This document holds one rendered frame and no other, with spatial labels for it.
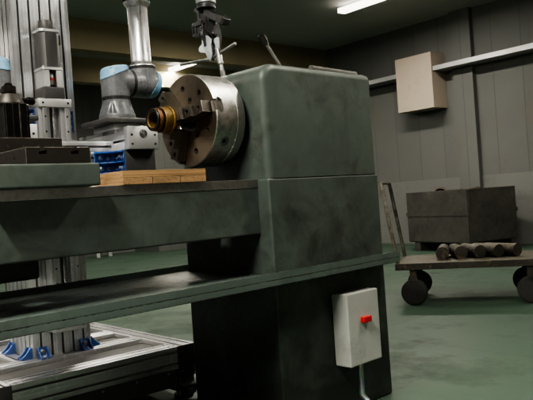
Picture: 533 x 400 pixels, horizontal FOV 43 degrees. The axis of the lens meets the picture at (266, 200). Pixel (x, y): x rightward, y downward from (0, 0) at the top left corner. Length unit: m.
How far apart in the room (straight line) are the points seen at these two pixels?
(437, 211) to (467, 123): 1.45
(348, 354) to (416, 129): 7.62
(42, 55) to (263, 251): 1.21
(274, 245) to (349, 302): 0.37
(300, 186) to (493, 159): 7.00
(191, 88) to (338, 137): 0.58
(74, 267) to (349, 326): 1.13
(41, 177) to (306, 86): 1.06
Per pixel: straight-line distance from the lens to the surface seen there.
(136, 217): 1.98
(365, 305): 2.50
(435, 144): 9.71
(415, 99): 9.54
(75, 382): 2.61
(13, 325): 1.68
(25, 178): 1.76
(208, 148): 2.24
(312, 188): 2.40
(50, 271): 2.80
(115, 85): 2.86
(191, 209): 2.10
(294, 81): 2.39
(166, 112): 2.23
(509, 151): 9.12
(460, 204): 8.20
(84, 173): 1.83
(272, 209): 2.25
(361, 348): 2.50
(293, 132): 2.35
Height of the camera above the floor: 0.80
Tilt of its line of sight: level
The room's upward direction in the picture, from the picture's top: 4 degrees counter-clockwise
